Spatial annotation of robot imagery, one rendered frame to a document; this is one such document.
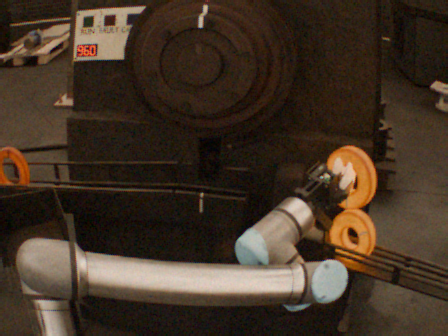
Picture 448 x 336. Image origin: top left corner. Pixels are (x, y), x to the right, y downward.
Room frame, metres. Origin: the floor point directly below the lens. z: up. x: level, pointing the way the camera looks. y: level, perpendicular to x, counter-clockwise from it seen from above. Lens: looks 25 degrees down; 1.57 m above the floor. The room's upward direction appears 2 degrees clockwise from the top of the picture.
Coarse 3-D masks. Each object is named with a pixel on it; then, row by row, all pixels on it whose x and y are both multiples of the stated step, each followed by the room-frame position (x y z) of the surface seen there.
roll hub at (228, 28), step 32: (160, 32) 1.57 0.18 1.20; (192, 32) 1.57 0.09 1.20; (224, 32) 1.55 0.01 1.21; (160, 64) 1.58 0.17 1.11; (192, 64) 1.55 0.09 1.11; (224, 64) 1.56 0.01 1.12; (256, 64) 1.56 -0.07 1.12; (160, 96) 1.57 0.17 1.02; (192, 96) 1.57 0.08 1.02; (224, 96) 1.55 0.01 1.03
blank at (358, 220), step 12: (336, 216) 1.47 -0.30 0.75; (348, 216) 1.44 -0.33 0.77; (360, 216) 1.41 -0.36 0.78; (336, 228) 1.46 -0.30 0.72; (360, 228) 1.40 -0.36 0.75; (372, 228) 1.39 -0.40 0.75; (336, 240) 1.46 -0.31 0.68; (348, 240) 1.45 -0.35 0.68; (360, 240) 1.40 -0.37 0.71; (372, 240) 1.38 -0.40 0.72
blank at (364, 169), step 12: (336, 156) 1.40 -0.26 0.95; (348, 156) 1.37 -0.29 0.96; (360, 156) 1.35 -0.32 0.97; (360, 168) 1.34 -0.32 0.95; (372, 168) 1.34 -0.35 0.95; (360, 180) 1.34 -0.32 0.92; (372, 180) 1.32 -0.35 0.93; (360, 192) 1.34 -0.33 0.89; (372, 192) 1.33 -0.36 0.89; (348, 204) 1.36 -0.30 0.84; (360, 204) 1.33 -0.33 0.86
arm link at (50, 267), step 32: (32, 256) 0.86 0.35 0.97; (64, 256) 0.86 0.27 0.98; (96, 256) 0.91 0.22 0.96; (32, 288) 0.86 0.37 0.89; (64, 288) 0.83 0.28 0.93; (96, 288) 0.86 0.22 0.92; (128, 288) 0.88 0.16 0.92; (160, 288) 0.90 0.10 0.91; (192, 288) 0.91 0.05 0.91; (224, 288) 0.93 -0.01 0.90; (256, 288) 0.94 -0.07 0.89; (288, 288) 0.96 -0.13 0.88; (320, 288) 0.96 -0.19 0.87
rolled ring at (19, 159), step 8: (0, 152) 1.79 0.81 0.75; (8, 152) 1.78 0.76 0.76; (16, 152) 1.78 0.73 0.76; (0, 160) 1.79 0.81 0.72; (16, 160) 1.77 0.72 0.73; (24, 160) 1.78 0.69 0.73; (0, 168) 1.80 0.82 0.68; (24, 168) 1.76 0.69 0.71; (0, 176) 1.79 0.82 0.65; (24, 176) 1.76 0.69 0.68
